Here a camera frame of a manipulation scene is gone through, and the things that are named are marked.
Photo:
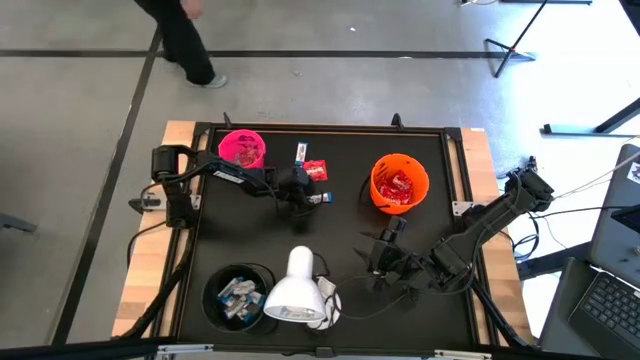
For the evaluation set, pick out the grey metal leg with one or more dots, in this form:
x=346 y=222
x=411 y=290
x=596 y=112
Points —
x=17 y=224

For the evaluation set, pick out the black stand base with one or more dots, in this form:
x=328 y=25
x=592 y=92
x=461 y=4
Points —
x=575 y=131

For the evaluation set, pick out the person's hand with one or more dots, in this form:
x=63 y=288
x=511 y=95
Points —
x=192 y=7

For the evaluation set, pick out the small black floor plug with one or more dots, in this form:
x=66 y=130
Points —
x=532 y=161

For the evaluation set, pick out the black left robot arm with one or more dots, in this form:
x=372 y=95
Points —
x=220 y=172

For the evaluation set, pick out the black tripod stand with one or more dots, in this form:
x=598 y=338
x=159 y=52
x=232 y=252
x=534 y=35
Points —
x=507 y=50

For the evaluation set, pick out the black plastic bucket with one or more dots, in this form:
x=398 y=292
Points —
x=212 y=300

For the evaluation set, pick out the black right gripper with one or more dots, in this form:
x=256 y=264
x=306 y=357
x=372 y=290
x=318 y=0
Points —
x=400 y=260

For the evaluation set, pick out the orange pumpkin bucket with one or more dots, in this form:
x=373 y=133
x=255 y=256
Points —
x=420 y=172

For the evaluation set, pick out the grey laptop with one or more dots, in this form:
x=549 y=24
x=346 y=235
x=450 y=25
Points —
x=607 y=305

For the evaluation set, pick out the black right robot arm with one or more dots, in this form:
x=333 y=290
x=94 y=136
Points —
x=495 y=215

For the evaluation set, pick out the person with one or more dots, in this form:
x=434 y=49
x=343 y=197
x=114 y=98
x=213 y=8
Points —
x=185 y=40

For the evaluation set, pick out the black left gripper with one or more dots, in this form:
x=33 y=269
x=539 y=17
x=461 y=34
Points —
x=295 y=187

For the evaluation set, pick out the clear gummy candy bag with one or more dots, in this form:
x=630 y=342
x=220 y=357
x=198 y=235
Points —
x=245 y=157

